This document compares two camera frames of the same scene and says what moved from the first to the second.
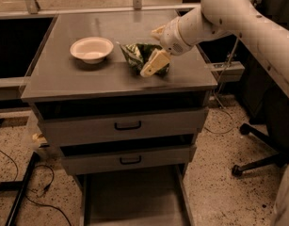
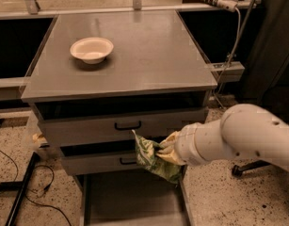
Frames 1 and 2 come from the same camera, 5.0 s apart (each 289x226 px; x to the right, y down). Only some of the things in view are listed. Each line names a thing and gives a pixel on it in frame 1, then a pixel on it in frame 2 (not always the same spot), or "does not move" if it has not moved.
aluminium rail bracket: (229, 72) does not move
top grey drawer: (76, 122) does not move
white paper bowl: (92, 50) does not move
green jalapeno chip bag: (136, 56) to (147, 156)
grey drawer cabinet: (125, 113) does not move
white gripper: (169, 39) to (185, 145)
